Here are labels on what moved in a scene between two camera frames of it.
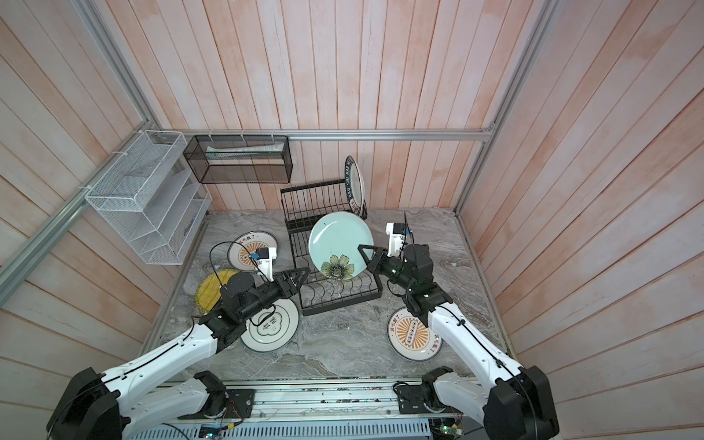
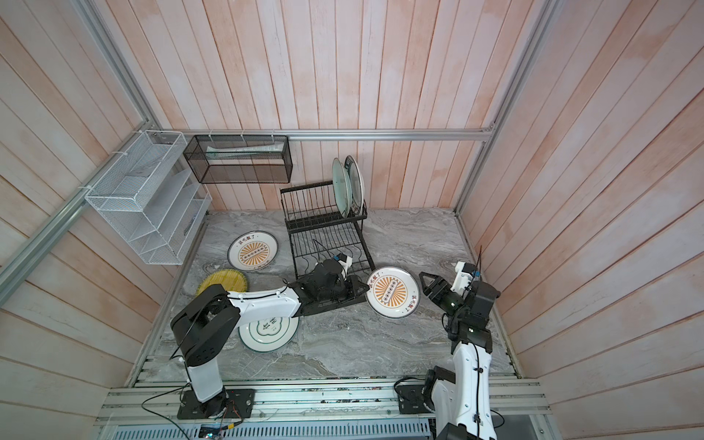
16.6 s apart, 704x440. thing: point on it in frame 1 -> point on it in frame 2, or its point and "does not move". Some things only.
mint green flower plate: [333, 246] -> [341, 188]
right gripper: [375, 263] -> [437, 284]
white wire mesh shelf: [152, 197] does not move
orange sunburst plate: [246, 243] does not move
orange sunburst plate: [410, 336] -> [394, 291]
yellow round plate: [209, 291] does not move
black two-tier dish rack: [302, 206] does not move
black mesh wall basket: [240, 159] does not move
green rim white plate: [355, 186] does not move
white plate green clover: [276, 331] does not move
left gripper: [288, 287] -> [354, 283]
